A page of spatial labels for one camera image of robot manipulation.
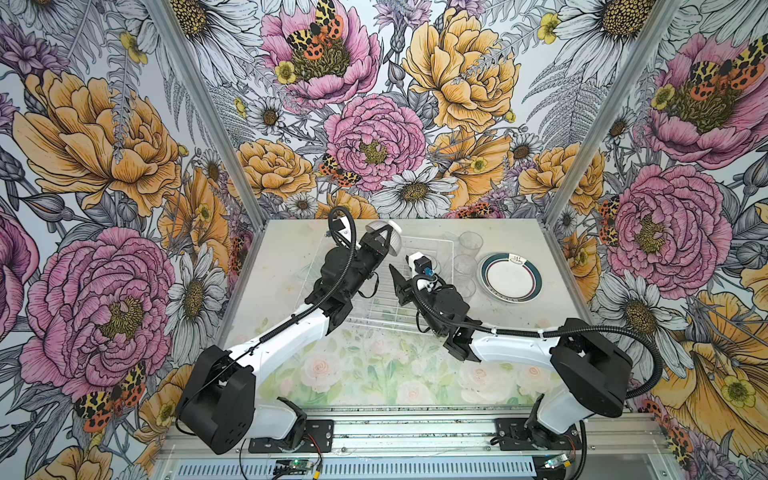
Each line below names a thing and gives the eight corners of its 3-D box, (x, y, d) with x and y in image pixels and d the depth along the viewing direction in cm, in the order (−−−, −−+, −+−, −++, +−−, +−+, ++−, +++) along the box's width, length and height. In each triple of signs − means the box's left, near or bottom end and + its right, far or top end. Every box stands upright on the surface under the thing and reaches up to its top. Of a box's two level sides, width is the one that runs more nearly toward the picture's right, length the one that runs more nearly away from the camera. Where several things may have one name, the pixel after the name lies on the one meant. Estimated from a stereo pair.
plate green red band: (483, 303, 98) (485, 298, 96) (473, 257, 111) (475, 252, 109) (546, 303, 99) (549, 298, 96) (528, 257, 111) (531, 252, 109)
